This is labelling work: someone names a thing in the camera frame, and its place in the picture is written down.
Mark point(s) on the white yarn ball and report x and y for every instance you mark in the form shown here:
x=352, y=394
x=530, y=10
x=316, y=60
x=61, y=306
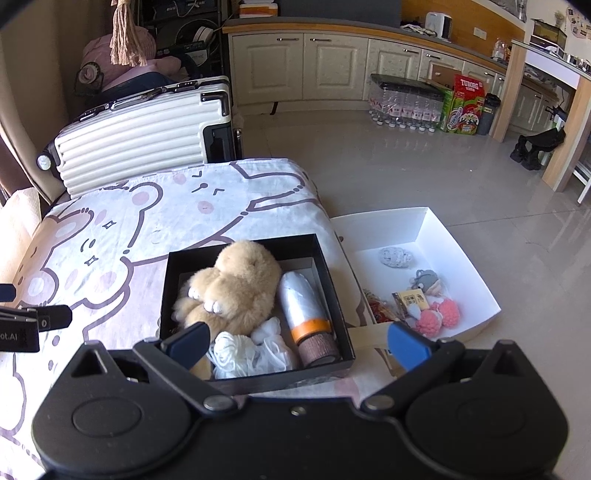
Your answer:
x=231, y=355

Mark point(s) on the white cardboard box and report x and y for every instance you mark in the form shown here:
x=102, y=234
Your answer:
x=429, y=230

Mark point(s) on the pink cloth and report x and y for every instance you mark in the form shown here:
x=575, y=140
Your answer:
x=161, y=64

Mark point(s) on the black metal rack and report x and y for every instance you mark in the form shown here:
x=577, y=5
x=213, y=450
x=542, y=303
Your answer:
x=184, y=27

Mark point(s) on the black cardboard box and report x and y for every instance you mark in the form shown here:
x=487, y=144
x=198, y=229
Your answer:
x=339, y=323

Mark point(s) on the red green carton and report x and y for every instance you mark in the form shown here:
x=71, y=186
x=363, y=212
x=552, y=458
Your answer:
x=464, y=110

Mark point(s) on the white orange storage box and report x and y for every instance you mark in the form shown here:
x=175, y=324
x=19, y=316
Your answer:
x=258, y=9

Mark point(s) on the beige plush bunny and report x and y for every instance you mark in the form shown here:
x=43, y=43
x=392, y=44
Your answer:
x=244, y=272

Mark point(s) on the brown bandage roll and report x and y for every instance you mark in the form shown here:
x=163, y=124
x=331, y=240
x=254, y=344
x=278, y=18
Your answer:
x=316, y=350

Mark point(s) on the white ribbed suitcase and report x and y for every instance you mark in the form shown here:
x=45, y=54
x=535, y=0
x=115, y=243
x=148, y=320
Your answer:
x=129, y=143

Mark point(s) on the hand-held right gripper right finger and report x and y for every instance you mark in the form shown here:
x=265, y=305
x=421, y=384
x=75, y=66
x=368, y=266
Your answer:
x=408, y=346

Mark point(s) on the wooden table white top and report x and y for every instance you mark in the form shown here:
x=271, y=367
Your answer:
x=565, y=138

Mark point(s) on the silver film roll orange band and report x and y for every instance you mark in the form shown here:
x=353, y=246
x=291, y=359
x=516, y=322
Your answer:
x=300, y=300

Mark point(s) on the white mesh bundle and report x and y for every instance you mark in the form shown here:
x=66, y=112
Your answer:
x=277, y=350

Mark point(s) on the printed bear blanket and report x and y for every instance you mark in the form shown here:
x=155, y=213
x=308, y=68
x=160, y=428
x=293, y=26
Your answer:
x=138, y=217

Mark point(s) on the pack of water bottles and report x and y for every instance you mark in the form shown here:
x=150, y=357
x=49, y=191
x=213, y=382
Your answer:
x=406, y=106

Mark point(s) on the small brown carton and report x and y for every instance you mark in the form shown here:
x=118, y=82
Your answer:
x=438, y=76

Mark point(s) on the small yellow card box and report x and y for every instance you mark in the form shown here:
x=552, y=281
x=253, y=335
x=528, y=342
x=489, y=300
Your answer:
x=408, y=302

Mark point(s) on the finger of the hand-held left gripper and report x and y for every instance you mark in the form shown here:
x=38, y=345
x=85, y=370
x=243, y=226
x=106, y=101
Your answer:
x=51, y=318
x=7, y=291

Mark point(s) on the black panel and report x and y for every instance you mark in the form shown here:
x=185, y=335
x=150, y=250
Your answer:
x=341, y=11

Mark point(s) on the white chair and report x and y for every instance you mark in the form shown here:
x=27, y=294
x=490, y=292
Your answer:
x=584, y=180

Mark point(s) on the grey knitted toy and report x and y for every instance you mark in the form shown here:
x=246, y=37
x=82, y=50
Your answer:
x=396, y=257

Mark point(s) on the dark bag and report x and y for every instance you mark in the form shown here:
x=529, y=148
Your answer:
x=134, y=85

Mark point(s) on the black trash bin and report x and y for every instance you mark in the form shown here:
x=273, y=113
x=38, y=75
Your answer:
x=489, y=115

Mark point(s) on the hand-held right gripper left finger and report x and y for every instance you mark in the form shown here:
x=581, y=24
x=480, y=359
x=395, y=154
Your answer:
x=189, y=341

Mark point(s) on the white countertop appliance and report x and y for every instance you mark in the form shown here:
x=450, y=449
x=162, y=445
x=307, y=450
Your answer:
x=438, y=25

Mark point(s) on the cream kitchen cabinets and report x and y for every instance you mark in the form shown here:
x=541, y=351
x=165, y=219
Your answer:
x=337, y=69

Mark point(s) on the pink pom-pom toy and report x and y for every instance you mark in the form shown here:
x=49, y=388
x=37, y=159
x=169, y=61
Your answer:
x=438, y=318

